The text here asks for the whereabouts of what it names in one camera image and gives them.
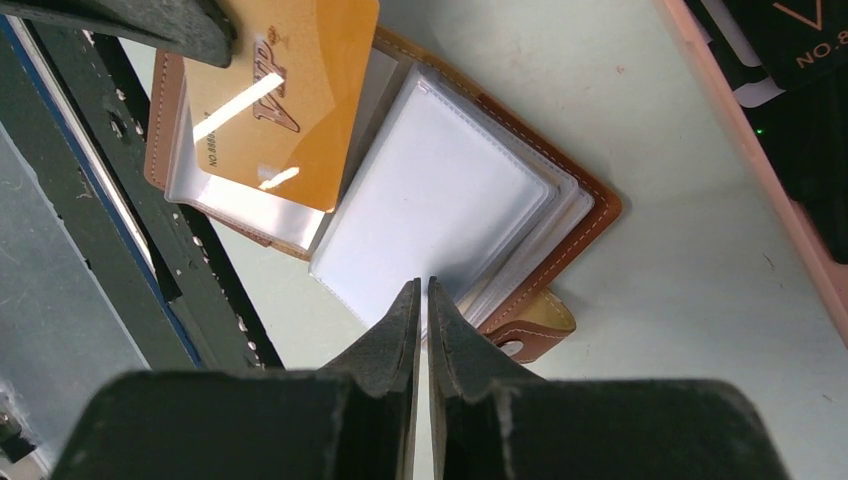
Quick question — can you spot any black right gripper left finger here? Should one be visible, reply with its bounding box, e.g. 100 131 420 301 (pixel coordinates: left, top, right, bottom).
52 279 421 479

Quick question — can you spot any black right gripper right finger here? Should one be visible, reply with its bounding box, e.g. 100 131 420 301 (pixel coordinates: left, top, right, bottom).
427 278 788 479

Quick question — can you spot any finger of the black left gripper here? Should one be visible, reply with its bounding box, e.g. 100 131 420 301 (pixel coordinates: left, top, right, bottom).
1 0 237 68

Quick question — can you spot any gold VIP card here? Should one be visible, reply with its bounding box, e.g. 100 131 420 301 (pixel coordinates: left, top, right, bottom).
184 0 379 212

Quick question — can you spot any brown leather card holder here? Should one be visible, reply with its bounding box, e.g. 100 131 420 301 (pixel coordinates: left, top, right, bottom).
144 27 622 363

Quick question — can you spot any pink oval plastic tray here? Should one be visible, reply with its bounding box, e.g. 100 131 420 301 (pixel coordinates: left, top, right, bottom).
658 1 847 333

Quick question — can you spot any black VIP card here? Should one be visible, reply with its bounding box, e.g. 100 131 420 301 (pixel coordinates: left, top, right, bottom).
686 0 847 264

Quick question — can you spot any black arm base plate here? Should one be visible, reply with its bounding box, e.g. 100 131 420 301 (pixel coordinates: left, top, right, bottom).
1 17 281 369

